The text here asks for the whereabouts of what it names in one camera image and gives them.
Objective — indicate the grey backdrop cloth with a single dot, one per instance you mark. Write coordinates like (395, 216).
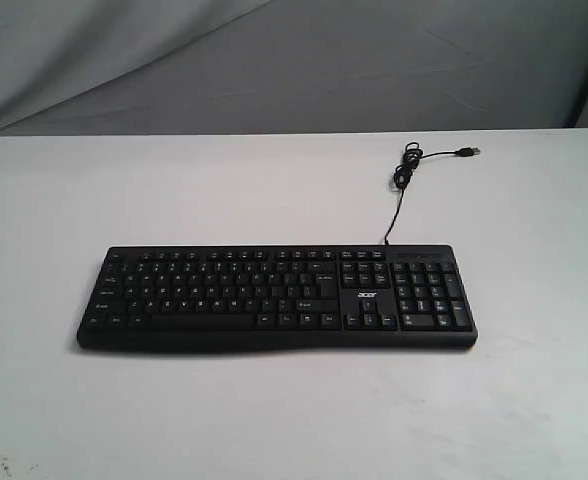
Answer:
(243, 67)

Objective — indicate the black acer keyboard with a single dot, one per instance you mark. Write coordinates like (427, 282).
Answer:
(201, 299)

